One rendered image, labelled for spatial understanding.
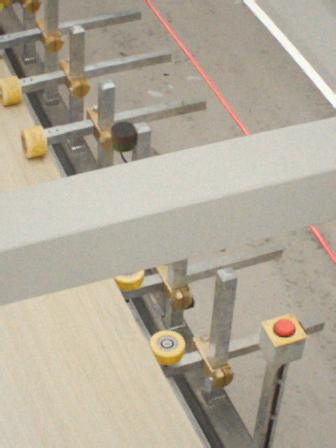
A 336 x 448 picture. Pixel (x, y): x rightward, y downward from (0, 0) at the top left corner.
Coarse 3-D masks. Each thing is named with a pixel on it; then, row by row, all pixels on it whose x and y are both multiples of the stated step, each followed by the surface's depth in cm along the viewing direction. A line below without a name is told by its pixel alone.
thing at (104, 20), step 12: (120, 12) 360; (132, 12) 361; (60, 24) 355; (72, 24) 355; (84, 24) 356; (96, 24) 357; (108, 24) 359; (0, 36) 349; (12, 36) 349; (24, 36) 349; (36, 36) 351; (0, 48) 348
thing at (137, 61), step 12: (108, 60) 341; (120, 60) 341; (132, 60) 341; (144, 60) 342; (156, 60) 344; (168, 60) 346; (60, 72) 335; (96, 72) 338; (108, 72) 340; (24, 84) 331; (36, 84) 332; (48, 84) 334
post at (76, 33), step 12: (72, 36) 321; (72, 48) 324; (72, 60) 327; (84, 60) 328; (72, 72) 330; (84, 72) 331; (72, 96) 335; (72, 108) 338; (72, 120) 341; (72, 144) 347
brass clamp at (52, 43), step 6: (36, 24) 355; (42, 24) 353; (42, 30) 350; (42, 36) 350; (48, 36) 348; (54, 36) 348; (60, 36) 349; (42, 42) 352; (48, 42) 347; (54, 42) 347; (60, 42) 348; (48, 48) 348; (54, 48) 349; (60, 48) 349
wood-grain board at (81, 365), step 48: (0, 144) 320; (0, 192) 306; (96, 288) 282; (0, 336) 269; (48, 336) 270; (96, 336) 271; (0, 384) 259; (48, 384) 259; (96, 384) 260; (144, 384) 261; (0, 432) 248; (48, 432) 249; (96, 432) 250; (144, 432) 251; (192, 432) 251
